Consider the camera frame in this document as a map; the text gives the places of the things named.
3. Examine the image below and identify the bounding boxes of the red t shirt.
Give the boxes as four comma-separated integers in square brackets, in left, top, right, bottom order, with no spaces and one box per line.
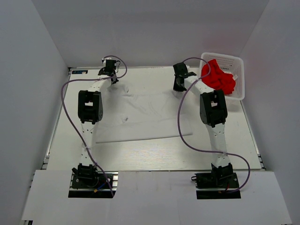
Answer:
[202,59,236,95]

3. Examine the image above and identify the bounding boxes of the white t shirt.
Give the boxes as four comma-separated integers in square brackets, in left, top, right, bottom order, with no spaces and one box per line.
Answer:
[96,84,193,143]

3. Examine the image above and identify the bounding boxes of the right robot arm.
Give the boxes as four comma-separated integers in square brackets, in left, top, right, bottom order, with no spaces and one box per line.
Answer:
[173,62,233,187]

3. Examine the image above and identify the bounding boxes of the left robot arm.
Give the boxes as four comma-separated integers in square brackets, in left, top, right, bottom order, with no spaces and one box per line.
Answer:
[78,57,118,166]

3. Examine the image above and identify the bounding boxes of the blue table label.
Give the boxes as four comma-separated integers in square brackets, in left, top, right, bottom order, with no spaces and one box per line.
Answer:
[72,70,88,75]

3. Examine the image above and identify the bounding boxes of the white plastic basket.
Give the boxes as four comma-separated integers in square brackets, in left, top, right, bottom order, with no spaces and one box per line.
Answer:
[199,52,245,101]

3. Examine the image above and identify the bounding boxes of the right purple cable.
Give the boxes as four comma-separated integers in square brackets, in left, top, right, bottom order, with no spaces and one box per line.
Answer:
[177,57,251,194]

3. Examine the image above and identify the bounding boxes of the purple cable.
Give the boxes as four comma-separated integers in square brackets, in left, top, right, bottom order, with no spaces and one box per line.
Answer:
[60,55,128,196]
[177,57,251,194]

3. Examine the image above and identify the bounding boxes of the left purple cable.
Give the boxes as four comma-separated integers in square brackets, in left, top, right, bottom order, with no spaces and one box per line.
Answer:
[60,55,128,196]

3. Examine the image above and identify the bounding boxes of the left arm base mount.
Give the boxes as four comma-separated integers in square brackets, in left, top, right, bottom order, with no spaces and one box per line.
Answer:
[68,164,118,199]

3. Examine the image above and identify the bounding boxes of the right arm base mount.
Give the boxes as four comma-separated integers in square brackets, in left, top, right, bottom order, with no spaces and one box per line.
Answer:
[191,172,241,200]

